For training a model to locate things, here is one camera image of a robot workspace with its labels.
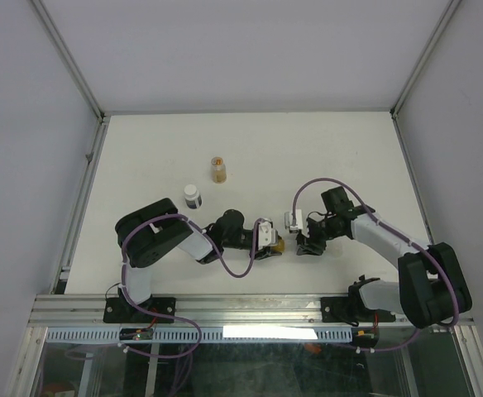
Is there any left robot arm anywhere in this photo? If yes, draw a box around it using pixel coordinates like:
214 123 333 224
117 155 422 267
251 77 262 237
115 198 285 322

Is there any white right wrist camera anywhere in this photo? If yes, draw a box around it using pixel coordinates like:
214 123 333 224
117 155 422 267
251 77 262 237
285 209 304 233

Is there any clear glass jar gold lid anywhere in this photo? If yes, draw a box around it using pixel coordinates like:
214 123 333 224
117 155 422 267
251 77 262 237
211 156 227 184

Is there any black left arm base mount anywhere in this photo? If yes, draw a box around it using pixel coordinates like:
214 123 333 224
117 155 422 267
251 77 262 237
103 296 176 324

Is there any white slotted cable duct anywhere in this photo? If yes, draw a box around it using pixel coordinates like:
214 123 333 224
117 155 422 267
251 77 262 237
46 325 352 345

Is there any weekly pill organizer strip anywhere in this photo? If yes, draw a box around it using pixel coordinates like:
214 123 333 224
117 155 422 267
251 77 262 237
272 237 285 254

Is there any white pill bottle blue label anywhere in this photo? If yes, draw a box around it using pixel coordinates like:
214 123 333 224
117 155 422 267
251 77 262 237
184 184 202 209

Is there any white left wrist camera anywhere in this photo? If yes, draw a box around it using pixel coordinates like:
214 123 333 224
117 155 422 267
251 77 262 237
257 218 279 248

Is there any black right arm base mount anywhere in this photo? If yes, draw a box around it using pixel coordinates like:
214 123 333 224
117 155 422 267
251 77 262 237
320 296 396 327

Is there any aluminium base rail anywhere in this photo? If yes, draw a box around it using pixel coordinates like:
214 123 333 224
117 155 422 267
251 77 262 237
28 292 474 330

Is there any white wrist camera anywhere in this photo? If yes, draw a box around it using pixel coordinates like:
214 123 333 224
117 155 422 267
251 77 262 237
257 218 279 248
285 209 304 233

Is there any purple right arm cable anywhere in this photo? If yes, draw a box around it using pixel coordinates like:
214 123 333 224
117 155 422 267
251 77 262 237
293 177 461 355

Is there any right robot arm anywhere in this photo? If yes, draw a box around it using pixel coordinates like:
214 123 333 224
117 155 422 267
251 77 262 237
285 186 473 329

